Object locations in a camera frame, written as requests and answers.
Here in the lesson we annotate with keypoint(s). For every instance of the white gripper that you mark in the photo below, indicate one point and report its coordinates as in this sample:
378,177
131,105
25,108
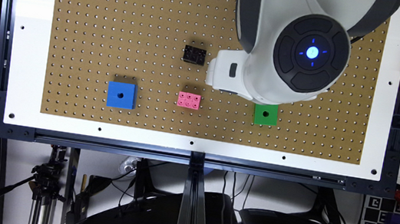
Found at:
225,72

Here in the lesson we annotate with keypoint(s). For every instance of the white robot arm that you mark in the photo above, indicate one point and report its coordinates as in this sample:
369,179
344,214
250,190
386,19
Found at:
293,50

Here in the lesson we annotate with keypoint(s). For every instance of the green cube block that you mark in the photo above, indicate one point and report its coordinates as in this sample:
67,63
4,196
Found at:
265,114

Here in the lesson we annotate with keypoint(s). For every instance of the blue cube block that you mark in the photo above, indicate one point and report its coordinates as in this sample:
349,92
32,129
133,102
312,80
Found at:
121,95

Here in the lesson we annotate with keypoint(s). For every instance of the black studded brick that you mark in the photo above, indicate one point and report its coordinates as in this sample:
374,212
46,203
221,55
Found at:
194,55

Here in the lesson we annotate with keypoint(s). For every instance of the pink studded brick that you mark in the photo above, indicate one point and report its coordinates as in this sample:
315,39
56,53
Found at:
188,100

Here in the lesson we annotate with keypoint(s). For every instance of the brown pegboard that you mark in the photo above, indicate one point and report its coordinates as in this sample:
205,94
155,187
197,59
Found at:
142,42

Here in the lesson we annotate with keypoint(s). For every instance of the black centre rail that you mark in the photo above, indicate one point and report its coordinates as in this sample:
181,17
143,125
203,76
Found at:
192,207

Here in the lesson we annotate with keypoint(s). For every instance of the black camera tripod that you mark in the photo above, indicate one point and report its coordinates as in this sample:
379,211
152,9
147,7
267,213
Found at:
44,185

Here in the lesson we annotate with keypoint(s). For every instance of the white board frame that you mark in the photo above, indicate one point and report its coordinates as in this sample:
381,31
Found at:
26,70

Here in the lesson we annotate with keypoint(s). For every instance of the black aluminium frame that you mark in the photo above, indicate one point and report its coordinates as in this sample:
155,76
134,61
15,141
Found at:
386,186

